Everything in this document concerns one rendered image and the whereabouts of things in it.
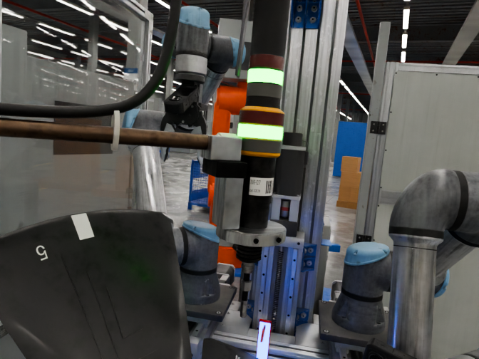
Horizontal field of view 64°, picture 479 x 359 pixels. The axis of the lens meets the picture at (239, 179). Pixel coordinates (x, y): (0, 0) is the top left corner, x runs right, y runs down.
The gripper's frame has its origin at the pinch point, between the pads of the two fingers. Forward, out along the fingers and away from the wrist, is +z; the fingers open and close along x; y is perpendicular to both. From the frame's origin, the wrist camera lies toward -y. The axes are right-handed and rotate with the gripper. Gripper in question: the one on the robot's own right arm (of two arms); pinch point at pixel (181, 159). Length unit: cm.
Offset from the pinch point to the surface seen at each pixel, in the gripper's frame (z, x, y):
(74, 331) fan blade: 13, -9, -56
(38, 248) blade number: 6, -3, -54
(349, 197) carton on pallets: 125, -141, 867
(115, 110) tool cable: -8, -14, -59
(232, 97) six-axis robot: -47, 60, 340
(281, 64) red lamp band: -14, -26, -51
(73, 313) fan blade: 12, -8, -55
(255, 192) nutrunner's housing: -2, -25, -52
